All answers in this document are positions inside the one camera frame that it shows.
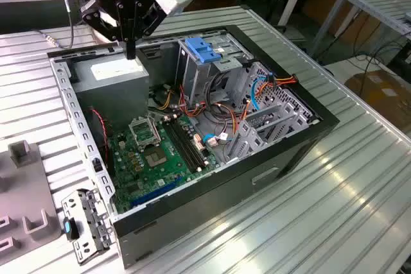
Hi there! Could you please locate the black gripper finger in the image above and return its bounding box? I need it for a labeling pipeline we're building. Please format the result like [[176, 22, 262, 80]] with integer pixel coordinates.
[[79, 0, 131, 60], [130, 0, 163, 60]]

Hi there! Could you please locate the orange yellow power wire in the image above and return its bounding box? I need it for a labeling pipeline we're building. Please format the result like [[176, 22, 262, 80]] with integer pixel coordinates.
[[233, 73, 299, 135]]

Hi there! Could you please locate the silver disk bay cage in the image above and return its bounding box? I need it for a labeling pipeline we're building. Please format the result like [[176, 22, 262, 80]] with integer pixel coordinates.
[[223, 61, 323, 163]]

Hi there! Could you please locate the blue drive latch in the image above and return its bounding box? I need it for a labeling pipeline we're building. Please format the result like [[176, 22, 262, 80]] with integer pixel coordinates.
[[185, 37, 222, 63]]

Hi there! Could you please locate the grey power supply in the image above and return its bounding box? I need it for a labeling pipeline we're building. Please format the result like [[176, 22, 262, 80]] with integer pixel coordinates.
[[71, 51, 151, 133]]

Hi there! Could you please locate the silver optical drive cage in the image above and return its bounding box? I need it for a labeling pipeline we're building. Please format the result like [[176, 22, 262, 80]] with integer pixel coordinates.
[[175, 31, 256, 110]]

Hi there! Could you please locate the metal socket cover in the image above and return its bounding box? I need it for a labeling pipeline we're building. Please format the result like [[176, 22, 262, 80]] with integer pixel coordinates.
[[128, 117, 161, 153]]

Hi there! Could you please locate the black case fan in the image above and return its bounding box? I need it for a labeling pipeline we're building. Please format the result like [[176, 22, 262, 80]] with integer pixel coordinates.
[[86, 107, 115, 178]]

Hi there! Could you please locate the black RAM slot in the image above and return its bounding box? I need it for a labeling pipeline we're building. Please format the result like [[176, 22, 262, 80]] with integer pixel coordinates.
[[168, 116, 207, 169], [161, 119, 199, 174]]

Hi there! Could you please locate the CPU socket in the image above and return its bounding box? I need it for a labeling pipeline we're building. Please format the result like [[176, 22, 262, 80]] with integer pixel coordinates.
[[143, 148, 168, 169]]

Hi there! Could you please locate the green motherboard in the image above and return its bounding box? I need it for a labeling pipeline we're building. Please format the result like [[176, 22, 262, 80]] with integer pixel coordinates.
[[107, 114, 220, 216]]

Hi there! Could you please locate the blue expansion slot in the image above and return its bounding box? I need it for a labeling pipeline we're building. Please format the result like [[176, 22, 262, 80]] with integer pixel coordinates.
[[130, 176, 184, 208]]

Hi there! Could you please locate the black PC case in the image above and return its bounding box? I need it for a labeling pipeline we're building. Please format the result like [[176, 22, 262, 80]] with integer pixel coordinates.
[[46, 24, 340, 270]]

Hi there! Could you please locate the grey parts rack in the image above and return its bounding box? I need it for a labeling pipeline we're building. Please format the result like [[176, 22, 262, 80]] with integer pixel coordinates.
[[0, 140, 62, 254]]

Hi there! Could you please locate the metal slat side table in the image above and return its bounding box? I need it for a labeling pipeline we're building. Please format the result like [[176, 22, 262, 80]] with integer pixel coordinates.
[[308, 0, 411, 60]]

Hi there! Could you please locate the flat cardboard box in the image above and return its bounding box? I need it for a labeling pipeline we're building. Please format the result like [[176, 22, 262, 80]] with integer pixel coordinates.
[[344, 69, 411, 131]]

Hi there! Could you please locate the yellow orange wire bundle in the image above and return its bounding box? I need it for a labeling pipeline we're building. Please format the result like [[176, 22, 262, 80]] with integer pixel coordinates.
[[156, 89, 176, 112]]

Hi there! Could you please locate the red black twisted wire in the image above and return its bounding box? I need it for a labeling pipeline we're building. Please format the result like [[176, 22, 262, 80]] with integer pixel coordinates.
[[90, 108, 112, 159]]

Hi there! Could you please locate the red orange wire bundle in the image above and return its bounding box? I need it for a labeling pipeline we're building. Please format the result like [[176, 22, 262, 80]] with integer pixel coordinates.
[[177, 83, 209, 118]]

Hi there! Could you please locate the blue data wire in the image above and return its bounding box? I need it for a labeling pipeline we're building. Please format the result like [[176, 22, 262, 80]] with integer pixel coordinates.
[[201, 133, 232, 146], [249, 74, 269, 112]]

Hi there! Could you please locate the silver slot retention bracket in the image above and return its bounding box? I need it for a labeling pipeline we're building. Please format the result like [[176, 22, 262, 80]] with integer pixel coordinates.
[[60, 188, 117, 266]]

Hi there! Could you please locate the black blue bracket latch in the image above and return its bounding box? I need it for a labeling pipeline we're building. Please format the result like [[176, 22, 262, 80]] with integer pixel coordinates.
[[62, 217, 80, 242]]

